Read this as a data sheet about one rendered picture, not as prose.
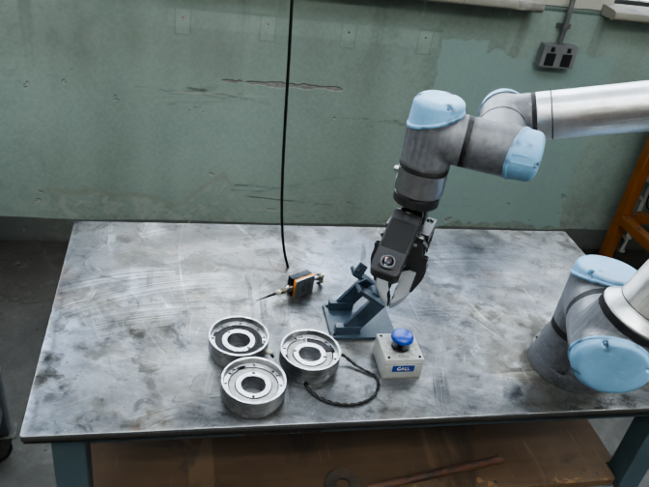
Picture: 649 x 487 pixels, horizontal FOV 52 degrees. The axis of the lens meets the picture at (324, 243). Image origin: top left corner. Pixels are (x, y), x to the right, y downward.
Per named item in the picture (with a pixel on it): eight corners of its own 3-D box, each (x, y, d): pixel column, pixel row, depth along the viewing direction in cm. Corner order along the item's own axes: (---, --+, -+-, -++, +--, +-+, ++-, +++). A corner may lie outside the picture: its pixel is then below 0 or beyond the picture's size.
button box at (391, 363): (381, 380, 115) (386, 358, 113) (372, 352, 121) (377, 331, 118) (425, 378, 117) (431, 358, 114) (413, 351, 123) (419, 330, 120)
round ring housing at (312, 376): (289, 392, 110) (291, 374, 108) (270, 350, 118) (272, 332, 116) (346, 382, 114) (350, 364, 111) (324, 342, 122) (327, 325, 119)
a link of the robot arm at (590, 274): (614, 313, 125) (642, 254, 117) (624, 358, 113) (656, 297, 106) (550, 298, 126) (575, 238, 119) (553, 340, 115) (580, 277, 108)
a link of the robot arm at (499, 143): (546, 115, 98) (472, 99, 99) (549, 143, 88) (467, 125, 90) (530, 162, 102) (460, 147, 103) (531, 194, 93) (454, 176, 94)
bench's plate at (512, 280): (20, 445, 96) (18, 437, 95) (74, 228, 145) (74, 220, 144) (714, 412, 123) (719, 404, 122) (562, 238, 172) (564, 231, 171)
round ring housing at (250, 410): (296, 408, 107) (298, 389, 105) (239, 431, 102) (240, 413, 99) (264, 366, 114) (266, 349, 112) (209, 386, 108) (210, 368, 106)
